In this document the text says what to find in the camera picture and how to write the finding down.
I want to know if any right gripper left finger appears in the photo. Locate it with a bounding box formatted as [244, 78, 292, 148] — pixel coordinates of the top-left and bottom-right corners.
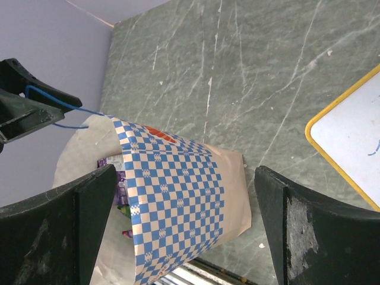
[1, 165, 117, 284]

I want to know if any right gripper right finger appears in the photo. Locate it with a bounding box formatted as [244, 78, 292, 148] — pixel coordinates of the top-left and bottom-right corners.
[254, 166, 379, 284]

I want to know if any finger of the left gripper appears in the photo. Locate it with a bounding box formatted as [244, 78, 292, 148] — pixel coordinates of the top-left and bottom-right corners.
[1, 58, 83, 109]
[1, 91, 64, 144]

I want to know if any checkered paper bag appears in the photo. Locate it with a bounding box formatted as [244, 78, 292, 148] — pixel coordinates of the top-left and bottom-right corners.
[53, 115, 252, 284]

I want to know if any pink crisps bag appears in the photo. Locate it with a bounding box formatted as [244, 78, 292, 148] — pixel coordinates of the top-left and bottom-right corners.
[122, 230, 133, 239]

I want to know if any green snack packet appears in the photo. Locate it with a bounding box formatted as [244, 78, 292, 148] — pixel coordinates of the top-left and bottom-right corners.
[117, 204, 131, 219]

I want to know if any purple snack pack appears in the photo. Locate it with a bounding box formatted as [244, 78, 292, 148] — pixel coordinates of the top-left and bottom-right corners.
[97, 154, 129, 206]

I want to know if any small whiteboard yellow frame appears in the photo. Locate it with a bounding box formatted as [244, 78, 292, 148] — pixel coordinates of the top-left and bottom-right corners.
[305, 66, 379, 211]

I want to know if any aluminium rail frame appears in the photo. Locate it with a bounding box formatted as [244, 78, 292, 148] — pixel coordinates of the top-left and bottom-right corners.
[153, 258, 256, 285]

